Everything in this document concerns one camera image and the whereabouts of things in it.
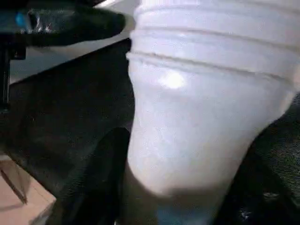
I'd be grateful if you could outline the black work mat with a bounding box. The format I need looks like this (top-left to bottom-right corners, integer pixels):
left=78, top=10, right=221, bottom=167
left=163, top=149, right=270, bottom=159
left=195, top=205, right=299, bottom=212
left=0, top=37, right=300, bottom=225

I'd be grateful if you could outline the white plastic table leg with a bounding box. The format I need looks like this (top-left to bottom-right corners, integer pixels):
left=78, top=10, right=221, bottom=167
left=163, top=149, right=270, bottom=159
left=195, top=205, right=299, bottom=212
left=125, top=0, right=300, bottom=198

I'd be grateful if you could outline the white plastic table top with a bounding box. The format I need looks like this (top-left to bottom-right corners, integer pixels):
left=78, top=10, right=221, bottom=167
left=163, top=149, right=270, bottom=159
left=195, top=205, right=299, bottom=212
left=9, top=0, right=141, bottom=85

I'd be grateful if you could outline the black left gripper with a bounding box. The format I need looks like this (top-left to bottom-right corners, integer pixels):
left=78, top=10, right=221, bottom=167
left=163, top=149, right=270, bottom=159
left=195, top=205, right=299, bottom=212
left=0, top=0, right=128, bottom=113

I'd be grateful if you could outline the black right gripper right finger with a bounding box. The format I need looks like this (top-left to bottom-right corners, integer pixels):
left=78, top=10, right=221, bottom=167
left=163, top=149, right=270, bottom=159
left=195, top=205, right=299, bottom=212
left=217, top=93, right=300, bottom=225

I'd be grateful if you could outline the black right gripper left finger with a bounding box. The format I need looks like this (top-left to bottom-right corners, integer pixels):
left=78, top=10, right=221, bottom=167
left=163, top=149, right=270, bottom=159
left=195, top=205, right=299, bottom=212
left=76, top=127, right=160, bottom=225

